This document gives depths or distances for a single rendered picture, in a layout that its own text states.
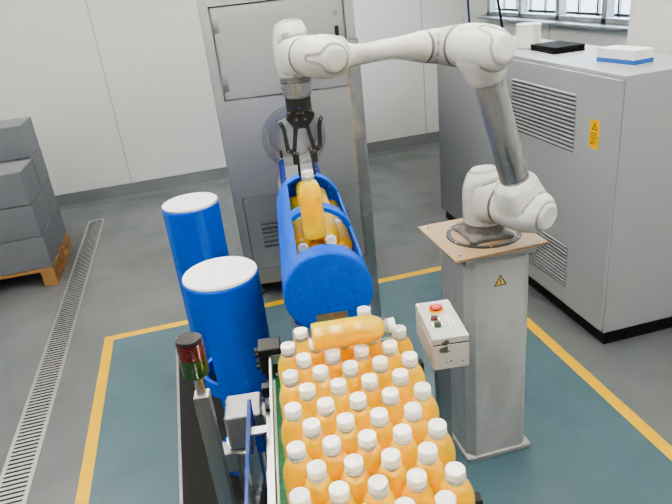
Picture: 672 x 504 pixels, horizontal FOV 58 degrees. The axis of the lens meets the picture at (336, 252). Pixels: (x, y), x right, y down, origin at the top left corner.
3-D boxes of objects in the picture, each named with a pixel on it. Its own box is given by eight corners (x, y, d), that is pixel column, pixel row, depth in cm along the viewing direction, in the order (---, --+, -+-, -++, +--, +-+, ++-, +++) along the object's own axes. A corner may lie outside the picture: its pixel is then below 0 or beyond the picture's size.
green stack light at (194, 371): (210, 363, 151) (207, 346, 148) (208, 378, 145) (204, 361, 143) (184, 367, 150) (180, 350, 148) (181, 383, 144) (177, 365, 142)
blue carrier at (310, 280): (347, 221, 277) (330, 163, 265) (382, 318, 197) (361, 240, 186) (286, 239, 277) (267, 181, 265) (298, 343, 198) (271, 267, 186)
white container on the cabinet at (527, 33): (532, 44, 398) (533, 21, 392) (546, 46, 384) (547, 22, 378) (510, 47, 395) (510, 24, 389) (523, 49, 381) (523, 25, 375)
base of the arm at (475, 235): (489, 218, 255) (489, 206, 252) (516, 237, 235) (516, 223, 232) (448, 226, 251) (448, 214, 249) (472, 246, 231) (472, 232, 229)
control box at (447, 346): (448, 327, 184) (448, 297, 179) (469, 365, 165) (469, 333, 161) (416, 332, 183) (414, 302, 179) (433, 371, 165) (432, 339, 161)
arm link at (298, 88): (278, 76, 179) (281, 96, 182) (279, 80, 171) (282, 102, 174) (309, 72, 180) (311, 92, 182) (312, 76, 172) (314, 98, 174)
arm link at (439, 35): (413, 24, 198) (441, 24, 187) (456, 23, 206) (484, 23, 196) (412, 67, 203) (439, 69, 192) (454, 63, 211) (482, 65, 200)
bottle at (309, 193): (299, 236, 197) (290, 176, 188) (317, 229, 201) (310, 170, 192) (312, 242, 191) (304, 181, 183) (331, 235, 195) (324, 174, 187)
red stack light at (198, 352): (206, 346, 148) (203, 332, 147) (204, 361, 143) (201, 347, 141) (180, 350, 148) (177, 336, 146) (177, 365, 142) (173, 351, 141)
